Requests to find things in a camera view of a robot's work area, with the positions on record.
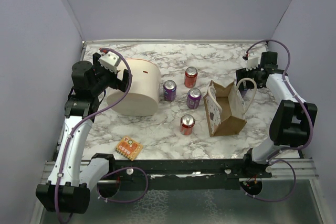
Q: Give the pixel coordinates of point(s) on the purple soda can carried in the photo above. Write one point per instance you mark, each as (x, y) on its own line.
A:
(243, 88)

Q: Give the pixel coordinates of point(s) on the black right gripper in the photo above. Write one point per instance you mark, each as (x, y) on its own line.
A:
(242, 74)

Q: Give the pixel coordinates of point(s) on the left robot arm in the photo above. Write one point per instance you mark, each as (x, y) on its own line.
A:
(68, 187)

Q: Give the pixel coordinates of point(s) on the purple soda can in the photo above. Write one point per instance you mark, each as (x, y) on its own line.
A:
(193, 98)
(169, 90)

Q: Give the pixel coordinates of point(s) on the aluminium frame rail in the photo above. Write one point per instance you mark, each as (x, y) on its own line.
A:
(302, 168)

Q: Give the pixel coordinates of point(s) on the red cola can near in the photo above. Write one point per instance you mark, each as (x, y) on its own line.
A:
(187, 123)

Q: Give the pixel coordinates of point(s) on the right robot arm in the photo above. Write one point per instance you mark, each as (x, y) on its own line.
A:
(292, 125)

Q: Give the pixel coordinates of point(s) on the red cola can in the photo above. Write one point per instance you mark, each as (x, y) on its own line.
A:
(187, 123)
(190, 77)

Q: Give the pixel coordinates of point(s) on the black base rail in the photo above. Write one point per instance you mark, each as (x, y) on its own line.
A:
(136, 181)

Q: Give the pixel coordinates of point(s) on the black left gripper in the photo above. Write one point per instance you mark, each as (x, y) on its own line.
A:
(121, 84)

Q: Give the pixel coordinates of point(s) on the red cola can far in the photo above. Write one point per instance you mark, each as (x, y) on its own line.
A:
(190, 77)

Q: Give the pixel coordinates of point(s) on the orange snack packet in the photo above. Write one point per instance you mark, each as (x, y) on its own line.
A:
(129, 148)

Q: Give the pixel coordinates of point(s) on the white cylindrical bucket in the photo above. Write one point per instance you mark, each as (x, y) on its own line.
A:
(143, 96)

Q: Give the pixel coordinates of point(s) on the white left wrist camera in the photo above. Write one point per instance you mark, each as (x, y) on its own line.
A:
(110, 62)

